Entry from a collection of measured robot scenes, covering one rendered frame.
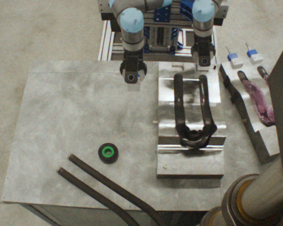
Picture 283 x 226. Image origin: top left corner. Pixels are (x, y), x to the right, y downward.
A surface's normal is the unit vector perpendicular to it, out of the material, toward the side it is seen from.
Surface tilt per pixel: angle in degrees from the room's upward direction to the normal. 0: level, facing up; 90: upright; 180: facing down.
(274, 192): 90
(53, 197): 0
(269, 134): 0
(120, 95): 0
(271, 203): 90
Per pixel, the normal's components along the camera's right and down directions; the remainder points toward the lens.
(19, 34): 0.00, -0.47
